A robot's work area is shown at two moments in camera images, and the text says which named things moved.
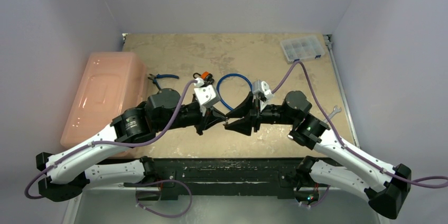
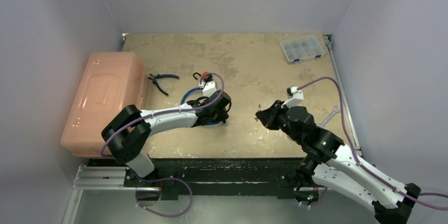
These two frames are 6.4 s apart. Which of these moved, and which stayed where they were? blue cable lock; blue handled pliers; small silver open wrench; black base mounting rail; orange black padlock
Moved: blue cable lock
Stayed: black base mounting rail; small silver open wrench; blue handled pliers; orange black padlock
